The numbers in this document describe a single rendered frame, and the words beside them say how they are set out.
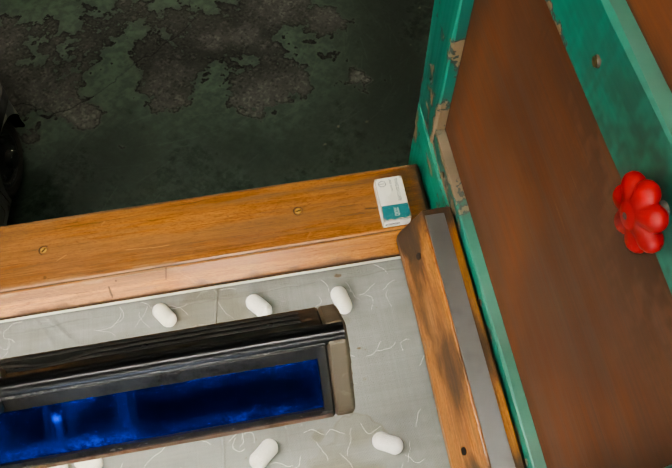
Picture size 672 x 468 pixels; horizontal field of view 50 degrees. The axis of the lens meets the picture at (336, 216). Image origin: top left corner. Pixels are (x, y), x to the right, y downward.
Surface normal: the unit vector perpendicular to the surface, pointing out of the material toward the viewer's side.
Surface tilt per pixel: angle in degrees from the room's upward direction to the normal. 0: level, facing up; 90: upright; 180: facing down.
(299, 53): 0
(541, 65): 90
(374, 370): 0
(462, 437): 66
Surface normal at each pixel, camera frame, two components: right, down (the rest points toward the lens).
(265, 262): 0.12, 0.28
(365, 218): 0.00, -0.47
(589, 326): -0.98, 0.15
